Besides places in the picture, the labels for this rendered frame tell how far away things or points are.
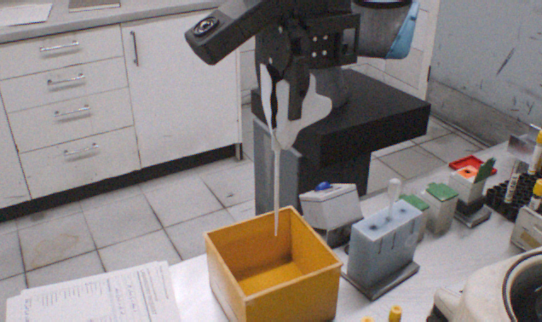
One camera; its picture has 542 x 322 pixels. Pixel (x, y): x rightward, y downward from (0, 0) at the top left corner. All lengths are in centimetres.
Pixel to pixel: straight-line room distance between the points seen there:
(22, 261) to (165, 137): 85
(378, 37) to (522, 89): 190
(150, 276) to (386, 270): 33
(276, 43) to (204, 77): 190
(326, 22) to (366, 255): 33
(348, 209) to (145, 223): 160
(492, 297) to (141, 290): 45
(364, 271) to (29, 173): 186
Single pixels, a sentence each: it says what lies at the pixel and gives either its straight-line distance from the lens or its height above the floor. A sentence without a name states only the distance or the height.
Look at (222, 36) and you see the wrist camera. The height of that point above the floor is 126.
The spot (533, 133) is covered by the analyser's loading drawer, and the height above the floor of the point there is 93.
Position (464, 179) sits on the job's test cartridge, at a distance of 86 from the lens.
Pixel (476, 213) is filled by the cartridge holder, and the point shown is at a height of 89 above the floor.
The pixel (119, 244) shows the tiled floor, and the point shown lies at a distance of 220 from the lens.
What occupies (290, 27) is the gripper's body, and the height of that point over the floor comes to 126.
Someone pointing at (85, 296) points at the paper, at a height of 89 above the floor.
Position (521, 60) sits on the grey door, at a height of 55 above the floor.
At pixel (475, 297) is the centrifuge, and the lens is 59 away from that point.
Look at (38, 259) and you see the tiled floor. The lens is 225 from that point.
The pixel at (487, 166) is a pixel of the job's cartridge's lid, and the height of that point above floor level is 98.
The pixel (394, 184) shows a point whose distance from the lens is 65.
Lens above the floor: 140
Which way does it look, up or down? 31 degrees down
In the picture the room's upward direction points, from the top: straight up
